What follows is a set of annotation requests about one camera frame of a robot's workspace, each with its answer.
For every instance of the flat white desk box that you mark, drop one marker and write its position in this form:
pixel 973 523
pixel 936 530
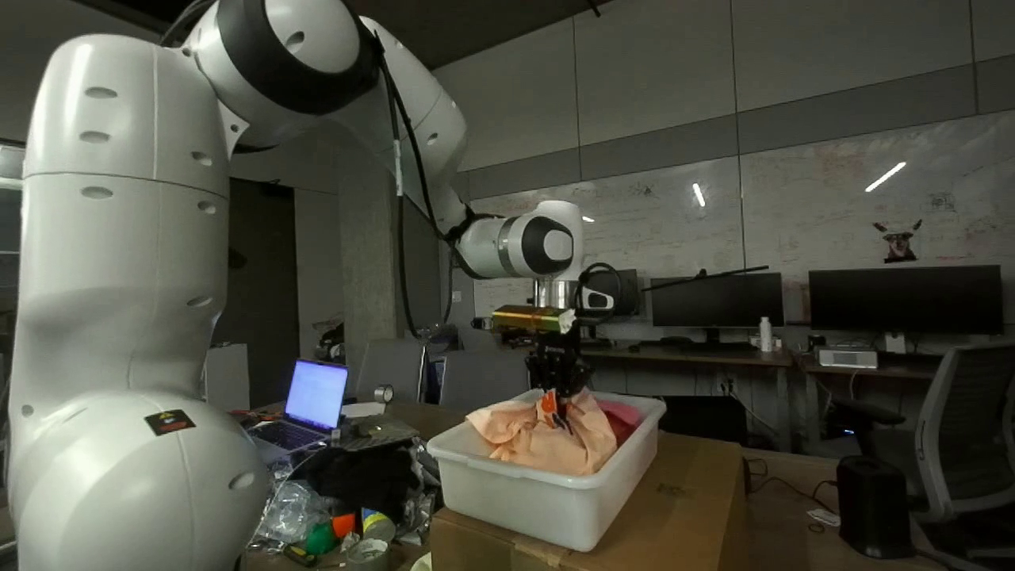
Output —
pixel 846 360

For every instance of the black case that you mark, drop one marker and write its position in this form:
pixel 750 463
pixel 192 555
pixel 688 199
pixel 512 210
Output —
pixel 359 478

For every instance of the white plastic basket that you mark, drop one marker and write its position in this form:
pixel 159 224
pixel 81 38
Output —
pixel 527 511

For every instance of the black floor speaker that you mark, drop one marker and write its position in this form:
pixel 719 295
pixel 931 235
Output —
pixel 876 510

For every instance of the white tape roll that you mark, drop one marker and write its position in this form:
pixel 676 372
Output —
pixel 362 410

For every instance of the long wooden desk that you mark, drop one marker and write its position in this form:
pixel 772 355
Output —
pixel 687 360

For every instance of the small wall sticker figure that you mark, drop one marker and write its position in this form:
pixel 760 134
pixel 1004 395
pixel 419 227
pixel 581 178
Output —
pixel 899 245

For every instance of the grey mesh office chair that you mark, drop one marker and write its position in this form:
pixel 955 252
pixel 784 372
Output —
pixel 971 423

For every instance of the yellow green tennis ball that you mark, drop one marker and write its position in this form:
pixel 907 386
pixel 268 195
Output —
pixel 377 523

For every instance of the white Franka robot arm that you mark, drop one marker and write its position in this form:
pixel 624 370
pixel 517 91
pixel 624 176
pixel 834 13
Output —
pixel 114 263

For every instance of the wide black computer monitor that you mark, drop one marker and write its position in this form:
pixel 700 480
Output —
pixel 906 299

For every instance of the small orange object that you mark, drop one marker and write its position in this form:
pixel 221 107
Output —
pixel 343 523

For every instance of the small green toy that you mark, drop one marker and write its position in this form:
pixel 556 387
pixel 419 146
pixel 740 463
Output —
pixel 320 540

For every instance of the dark grey chair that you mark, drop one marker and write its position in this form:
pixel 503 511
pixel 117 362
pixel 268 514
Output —
pixel 477 378

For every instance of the brown cardboard box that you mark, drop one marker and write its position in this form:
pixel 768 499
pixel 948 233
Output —
pixel 687 510

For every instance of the small white desk gadget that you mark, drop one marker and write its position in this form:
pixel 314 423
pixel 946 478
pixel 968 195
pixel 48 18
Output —
pixel 896 343

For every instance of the open laptop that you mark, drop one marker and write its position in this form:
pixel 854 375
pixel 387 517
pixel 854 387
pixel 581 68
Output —
pixel 314 395

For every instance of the peach shirt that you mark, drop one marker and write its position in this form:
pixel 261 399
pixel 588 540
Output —
pixel 527 439

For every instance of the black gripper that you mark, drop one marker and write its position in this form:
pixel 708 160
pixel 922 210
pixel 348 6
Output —
pixel 556 360

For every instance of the crumpled clear plastic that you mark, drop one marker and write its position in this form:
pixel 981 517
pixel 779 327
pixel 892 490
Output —
pixel 279 510

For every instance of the white bottle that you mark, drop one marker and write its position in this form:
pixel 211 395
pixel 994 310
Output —
pixel 766 338

